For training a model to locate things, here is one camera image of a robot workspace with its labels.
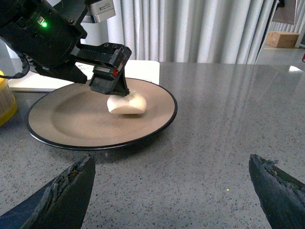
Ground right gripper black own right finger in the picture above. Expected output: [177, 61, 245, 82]
[249, 154, 305, 229]

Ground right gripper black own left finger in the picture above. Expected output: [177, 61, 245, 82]
[0, 155, 95, 229]

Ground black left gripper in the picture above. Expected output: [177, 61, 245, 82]
[0, 0, 132, 96]

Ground white steamed bun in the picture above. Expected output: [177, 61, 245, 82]
[107, 89, 147, 115]

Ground brown plate with black rim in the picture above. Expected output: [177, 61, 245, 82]
[25, 78, 178, 150]

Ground grey pleated curtain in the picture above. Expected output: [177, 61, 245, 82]
[107, 0, 275, 64]

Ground yellow rimmed bamboo steamer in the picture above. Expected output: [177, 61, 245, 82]
[0, 71, 17, 126]

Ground brown cardboard box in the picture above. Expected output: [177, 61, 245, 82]
[265, 31, 299, 48]

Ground black cable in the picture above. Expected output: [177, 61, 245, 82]
[0, 53, 31, 80]

